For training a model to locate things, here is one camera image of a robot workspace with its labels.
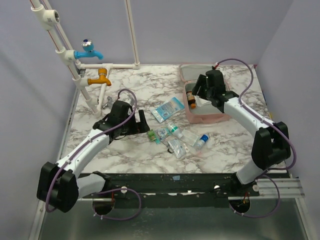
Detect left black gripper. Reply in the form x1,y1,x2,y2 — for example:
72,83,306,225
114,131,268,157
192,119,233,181
120,109,150,136

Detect brown medicine bottle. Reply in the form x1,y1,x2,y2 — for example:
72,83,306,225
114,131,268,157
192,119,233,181
186,91,197,109

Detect green sachet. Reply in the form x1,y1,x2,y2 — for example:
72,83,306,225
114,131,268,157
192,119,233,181
147,129,159,142

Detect pill blister bag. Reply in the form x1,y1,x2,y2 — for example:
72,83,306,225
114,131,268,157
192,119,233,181
154,126,172,144

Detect pink medicine kit case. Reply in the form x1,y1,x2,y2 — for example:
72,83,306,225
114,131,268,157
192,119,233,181
179,64,231,124

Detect blue wipes packet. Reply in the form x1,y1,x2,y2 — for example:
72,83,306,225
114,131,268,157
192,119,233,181
150,97,185,123

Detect green capped white bottle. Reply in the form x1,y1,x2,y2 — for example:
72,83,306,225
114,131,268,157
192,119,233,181
167,122,183,139

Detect blue capped small bottle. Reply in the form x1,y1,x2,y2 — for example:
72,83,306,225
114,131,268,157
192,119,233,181
194,134,209,150

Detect white gauze packet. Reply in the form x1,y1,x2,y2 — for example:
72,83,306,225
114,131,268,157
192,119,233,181
194,96,212,108

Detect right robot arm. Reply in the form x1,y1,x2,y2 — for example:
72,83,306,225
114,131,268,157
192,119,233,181
192,69,291,196

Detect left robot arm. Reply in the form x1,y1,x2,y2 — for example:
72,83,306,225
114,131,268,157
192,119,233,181
36,100,150,213

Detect chrome faucet valve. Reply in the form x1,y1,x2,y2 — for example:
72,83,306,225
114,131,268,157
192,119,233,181
101,96,114,110

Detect alcohol pad packets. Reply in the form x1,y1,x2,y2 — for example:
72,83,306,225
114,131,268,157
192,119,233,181
167,138,190,159

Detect clear bag teal pads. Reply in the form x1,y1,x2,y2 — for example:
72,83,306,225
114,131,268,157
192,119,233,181
181,129,199,147

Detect orange faucet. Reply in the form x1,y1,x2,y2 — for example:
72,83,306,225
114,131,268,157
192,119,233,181
87,68,112,87

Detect blue faucet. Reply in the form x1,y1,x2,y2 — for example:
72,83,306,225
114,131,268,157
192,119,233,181
73,38,104,60

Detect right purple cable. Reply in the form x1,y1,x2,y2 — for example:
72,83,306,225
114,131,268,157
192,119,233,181
212,57,298,219

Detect purple cable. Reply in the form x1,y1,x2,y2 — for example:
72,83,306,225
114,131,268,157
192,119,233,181
212,57,298,219
43,88,142,222

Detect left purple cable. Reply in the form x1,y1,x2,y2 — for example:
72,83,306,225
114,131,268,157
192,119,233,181
43,88,142,222

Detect white pvc pipe frame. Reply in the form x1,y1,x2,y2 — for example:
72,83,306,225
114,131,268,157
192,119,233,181
30,0,141,117

